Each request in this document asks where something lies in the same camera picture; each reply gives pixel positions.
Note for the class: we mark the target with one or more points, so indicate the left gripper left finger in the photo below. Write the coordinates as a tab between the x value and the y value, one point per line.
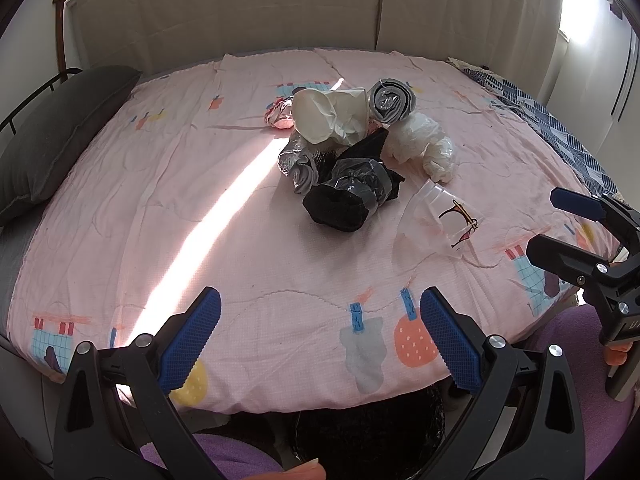
92	438

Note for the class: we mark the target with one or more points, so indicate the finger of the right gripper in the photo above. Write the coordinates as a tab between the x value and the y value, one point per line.
569	263
621	220

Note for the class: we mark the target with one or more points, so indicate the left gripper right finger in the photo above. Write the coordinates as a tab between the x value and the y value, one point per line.
523	420

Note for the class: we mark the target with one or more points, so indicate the clear plastic cup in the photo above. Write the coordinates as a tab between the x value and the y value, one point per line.
435	221

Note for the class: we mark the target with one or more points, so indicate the grey striped wrapper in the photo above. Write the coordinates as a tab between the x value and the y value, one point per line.
391	100

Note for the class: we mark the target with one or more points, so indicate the black plastic bag trash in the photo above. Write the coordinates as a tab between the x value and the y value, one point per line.
359	183

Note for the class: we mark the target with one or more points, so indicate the cream paper bag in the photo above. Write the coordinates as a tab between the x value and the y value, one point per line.
338	115

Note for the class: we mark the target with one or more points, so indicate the silver foil wrapper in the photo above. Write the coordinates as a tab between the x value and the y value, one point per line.
307	164

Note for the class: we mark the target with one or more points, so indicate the pink wrapper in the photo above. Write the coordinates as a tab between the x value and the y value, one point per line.
279	113

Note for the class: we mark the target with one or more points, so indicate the black lined trash bin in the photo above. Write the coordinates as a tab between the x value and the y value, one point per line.
390	439

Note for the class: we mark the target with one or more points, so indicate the person's right hand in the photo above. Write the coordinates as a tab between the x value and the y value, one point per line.
616	355

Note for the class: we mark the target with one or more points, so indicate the blue checkered blanket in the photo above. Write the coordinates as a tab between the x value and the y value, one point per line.
548	127

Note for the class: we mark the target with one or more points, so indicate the pink patterned bed quilt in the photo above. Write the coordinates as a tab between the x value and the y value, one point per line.
181	191

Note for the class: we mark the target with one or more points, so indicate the dark grey pillow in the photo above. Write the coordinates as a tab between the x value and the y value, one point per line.
54	135

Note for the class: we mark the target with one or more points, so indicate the beige curtain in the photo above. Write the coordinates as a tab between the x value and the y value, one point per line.
514	38

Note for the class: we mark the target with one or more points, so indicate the brown wooden pole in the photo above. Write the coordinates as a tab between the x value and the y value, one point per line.
59	9

